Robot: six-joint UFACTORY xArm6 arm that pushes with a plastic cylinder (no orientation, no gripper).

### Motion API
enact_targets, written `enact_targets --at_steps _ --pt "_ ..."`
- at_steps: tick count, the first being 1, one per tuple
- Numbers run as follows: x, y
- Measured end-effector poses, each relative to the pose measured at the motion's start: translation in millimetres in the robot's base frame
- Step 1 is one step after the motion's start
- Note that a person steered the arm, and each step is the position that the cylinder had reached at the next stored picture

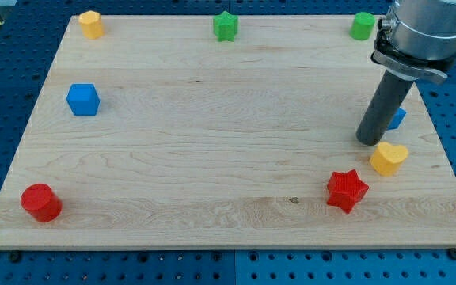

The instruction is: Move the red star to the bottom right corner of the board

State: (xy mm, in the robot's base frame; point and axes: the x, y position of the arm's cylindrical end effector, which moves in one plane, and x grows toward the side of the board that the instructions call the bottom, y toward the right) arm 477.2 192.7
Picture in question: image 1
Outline green cylinder block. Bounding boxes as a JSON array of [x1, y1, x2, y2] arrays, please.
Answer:
[[350, 12, 376, 40]]

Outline yellow heart block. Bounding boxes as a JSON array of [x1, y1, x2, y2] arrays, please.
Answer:
[[370, 142, 409, 177]]

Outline yellow hexagon block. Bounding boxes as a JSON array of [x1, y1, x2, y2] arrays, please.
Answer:
[[78, 10, 105, 40]]

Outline green star block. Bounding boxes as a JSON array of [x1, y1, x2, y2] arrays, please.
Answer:
[[213, 11, 239, 42]]

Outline blue block behind rod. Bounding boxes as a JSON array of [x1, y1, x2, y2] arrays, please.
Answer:
[[387, 108, 407, 131]]

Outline red cylinder block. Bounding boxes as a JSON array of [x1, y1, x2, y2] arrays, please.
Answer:
[[21, 184, 63, 222]]

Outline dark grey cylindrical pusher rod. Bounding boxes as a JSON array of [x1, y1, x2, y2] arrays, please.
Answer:
[[355, 71, 413, 146]]

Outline light wooden board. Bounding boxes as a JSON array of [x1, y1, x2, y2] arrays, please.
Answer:
[[0, 15, 456, 251]]

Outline red star block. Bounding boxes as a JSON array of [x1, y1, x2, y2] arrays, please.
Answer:
[[327, 169, 370, 214]]

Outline blue cube block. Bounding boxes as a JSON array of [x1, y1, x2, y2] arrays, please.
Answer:
[[66, 83, 100, 116]]

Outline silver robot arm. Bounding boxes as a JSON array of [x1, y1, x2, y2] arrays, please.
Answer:
[[355, 0, 456, 146]]

